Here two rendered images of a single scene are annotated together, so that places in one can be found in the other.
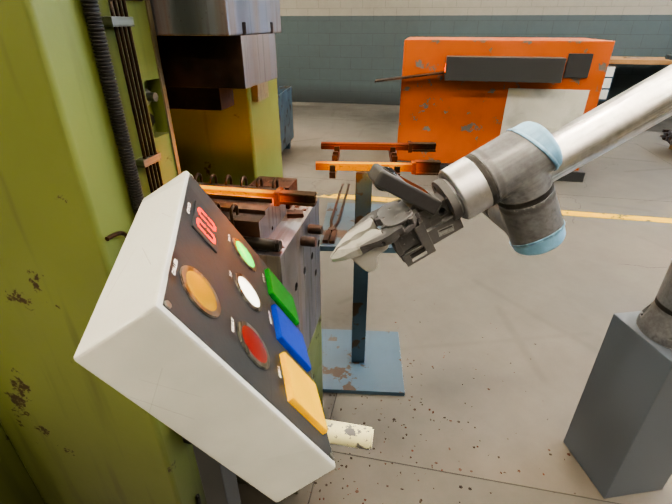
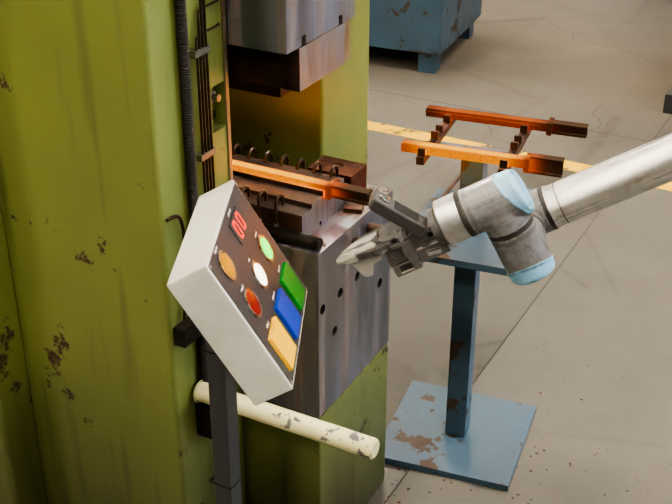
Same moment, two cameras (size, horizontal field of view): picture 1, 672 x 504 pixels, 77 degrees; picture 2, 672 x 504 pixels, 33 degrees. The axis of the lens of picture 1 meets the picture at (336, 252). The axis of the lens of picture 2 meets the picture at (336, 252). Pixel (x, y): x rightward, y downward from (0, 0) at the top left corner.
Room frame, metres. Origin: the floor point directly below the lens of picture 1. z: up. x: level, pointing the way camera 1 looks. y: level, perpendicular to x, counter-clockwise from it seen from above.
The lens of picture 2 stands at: (-1.22, -0.53, 2.10)
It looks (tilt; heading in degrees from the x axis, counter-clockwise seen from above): 29 degrees down; 17
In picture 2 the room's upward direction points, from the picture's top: straight up
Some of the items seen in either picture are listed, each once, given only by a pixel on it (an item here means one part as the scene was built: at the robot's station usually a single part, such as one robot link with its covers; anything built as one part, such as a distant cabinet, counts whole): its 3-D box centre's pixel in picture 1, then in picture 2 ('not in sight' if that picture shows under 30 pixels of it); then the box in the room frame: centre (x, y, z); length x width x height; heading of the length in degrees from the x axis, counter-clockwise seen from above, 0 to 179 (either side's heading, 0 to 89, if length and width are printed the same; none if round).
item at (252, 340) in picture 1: (253, 344); (253, 303); (0.34, 0.09, 1.09); 0.05 x 0.03 x 0.04; 169
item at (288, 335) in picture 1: (288, 338); (285, 314); (0.45, 0.07, 1.01); 0.07 x 0.05 x 0.07; 14
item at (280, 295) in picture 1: (279, 297); (290, 287); (0.54, 0.09, 1.01); 0.07 x 0.05 x 0.07; 14
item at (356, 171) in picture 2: (274, 192); (337, 177); (1.17, 0.18, 0.95); 0.12 x 0.09 x 0.07; 79
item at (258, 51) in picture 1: (171, 57); (239, 42); (1.02, 0.36, 1.32); 0.42 x 0.20 x 0.10; 79
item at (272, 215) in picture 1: (197, 208); (245, 189); (1.02, 0.36, 0.96); 0.42 x 0.20 x 0.09; 79
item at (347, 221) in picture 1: (362, 225); (470, 229); (1.48, -0.10, 0.70); 0.40 x 0.30 x 0.02; 176
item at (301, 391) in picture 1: (299, 393); (280, 344); (0.35, 0.04, 1.01); 0.07 x 0.05 x 0.07; 14
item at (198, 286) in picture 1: (200, 291); (227, 265); (0.33, 0.13, 1.16); 0.05 x 0.03 x 0.04; 169
